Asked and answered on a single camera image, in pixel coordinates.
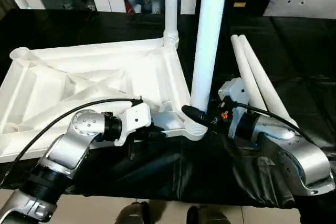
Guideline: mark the white plastic table leg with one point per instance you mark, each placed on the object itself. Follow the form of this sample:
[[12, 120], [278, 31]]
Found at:
[[207, 51], [265, 82], [245, 77]]

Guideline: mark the white plastic table top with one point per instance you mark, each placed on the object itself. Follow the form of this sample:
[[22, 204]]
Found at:
[[78, 77]]

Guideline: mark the white leg with black mark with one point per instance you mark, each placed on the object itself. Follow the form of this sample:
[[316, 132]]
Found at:
[[171, 6]]

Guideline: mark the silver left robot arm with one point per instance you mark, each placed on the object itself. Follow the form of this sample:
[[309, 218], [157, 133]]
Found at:
[[65, 150]]

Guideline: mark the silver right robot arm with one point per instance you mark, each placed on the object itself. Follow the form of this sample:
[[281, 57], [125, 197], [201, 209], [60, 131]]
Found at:
[[288, 150]]

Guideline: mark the black work mat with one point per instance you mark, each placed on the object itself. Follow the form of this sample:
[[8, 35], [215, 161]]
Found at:
[[170, 171]]

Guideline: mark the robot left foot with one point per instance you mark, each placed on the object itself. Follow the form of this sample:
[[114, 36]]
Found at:
[[134, 213]]

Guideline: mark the small white jar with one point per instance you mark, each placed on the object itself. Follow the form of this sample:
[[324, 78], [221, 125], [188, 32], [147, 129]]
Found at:
[[156, 7], [138, 9]]

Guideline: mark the red bottle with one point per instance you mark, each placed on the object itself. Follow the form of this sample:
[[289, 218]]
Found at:
[[130, 5]]

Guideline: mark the dark brown curtain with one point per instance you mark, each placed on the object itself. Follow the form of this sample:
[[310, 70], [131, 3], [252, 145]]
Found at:
[[6, 1]]

